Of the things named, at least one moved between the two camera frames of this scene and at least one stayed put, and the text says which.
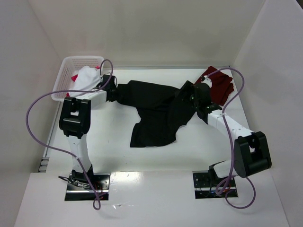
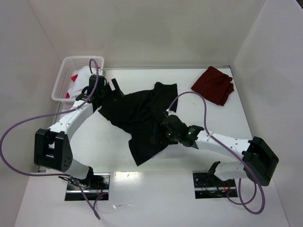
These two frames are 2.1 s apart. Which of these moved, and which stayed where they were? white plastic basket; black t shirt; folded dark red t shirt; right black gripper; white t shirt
Moved: right black gripper; black t shirt
Stayed: white t shirt; white plastic basket; folded dark red t shirt
